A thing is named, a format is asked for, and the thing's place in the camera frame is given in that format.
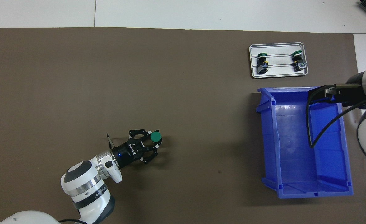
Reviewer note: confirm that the grey metal tray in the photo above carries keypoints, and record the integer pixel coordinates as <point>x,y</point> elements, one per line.
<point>280,72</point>

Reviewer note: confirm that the blue plastic storage bin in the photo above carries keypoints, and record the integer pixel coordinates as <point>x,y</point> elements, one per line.
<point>290,161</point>

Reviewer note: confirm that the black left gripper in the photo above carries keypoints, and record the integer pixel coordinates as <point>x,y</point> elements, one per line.
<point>127,154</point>

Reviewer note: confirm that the green push button switch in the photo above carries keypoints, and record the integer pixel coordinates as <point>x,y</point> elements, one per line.
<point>262,66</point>
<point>155,137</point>
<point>298,63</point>

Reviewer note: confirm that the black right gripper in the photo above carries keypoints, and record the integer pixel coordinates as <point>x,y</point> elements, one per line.
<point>354,98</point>

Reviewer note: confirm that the brown table mat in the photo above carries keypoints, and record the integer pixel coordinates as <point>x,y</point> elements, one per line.
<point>139,77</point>

